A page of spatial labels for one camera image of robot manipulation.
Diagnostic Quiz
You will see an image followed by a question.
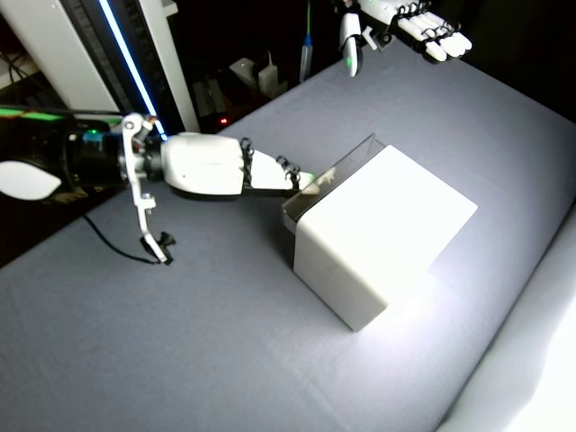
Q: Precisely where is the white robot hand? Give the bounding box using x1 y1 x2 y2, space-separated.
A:
159 131 323 200
332 0 473 78

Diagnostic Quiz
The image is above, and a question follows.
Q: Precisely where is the transparent plastic drawer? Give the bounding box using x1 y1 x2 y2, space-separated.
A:
281 132 388 231

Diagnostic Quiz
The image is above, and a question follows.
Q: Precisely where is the white box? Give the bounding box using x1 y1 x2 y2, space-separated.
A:
292 144 479 333

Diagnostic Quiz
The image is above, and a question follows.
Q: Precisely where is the black device with red light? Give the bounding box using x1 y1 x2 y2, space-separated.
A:
192 77 235 130

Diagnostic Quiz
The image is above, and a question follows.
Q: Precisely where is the blue light strip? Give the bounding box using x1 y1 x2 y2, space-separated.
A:
97 0 170 141

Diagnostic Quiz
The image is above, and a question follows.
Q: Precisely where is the grey table cloth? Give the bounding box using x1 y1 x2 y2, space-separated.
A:
0 42 576 432

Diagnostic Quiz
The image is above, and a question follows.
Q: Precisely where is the white pillar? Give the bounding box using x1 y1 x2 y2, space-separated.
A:
0 0 203 136

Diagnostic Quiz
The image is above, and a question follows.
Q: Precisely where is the white angled bracket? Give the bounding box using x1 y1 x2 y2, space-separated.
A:
229 57 261 87

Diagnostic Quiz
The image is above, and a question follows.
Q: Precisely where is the green cable with blue plug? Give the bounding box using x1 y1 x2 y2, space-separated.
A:
298 0 315 84

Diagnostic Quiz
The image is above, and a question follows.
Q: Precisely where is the thin black cable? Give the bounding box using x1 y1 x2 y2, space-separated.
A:
82 214 177 266

